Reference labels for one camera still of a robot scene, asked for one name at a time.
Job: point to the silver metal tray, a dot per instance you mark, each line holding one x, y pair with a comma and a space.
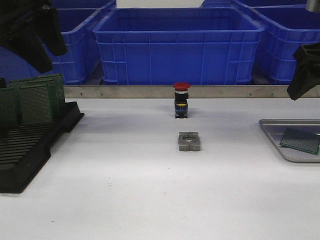
275, 128

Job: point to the blue plastic bin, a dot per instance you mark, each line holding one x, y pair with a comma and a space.
286, 28
163, 46
82, 54

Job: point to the grey metal clamp block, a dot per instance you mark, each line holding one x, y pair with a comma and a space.
189, 141

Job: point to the steel table edge rail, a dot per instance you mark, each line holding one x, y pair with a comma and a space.
167, 91

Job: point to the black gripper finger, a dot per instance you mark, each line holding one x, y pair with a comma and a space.
24, 43
307, 70
48, 29

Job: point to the left blue plastic bin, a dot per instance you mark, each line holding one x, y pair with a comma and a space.
82, 54

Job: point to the far right blue bin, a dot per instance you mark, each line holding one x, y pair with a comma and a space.
310, 5

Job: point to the center blue plastic bin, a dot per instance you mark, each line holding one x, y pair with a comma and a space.
163, 46

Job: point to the far left blue bin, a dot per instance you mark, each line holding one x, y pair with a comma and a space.
84, 4

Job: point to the black slotted board rack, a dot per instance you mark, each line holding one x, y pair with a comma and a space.
24, 150

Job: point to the left dark green circuit board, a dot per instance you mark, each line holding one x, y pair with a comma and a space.
8, 108

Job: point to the right blue plastic bin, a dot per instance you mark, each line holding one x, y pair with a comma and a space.
286, 28

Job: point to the red emergency stop button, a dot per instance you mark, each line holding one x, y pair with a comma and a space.
181, 99

